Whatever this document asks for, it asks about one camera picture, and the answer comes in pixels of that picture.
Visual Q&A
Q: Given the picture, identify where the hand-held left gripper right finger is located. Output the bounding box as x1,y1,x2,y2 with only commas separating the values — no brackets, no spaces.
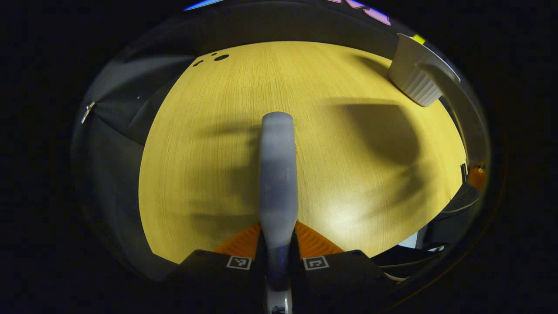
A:
289,221,394,314

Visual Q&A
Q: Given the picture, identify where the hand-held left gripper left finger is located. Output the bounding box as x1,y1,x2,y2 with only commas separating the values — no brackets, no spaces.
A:
168,222,267,314

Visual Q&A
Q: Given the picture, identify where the white ribbed garbage bin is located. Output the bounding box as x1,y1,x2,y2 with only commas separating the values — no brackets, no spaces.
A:
388,33,461,108

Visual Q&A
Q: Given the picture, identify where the small grey broom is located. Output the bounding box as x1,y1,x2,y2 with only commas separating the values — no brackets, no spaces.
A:
259,112,299,314

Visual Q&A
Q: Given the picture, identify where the wooden desktop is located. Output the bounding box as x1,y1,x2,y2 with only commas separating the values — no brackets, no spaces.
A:
139,41,468,265

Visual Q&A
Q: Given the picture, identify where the black cable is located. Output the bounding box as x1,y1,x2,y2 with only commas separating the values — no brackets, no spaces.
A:
374,252,442,269

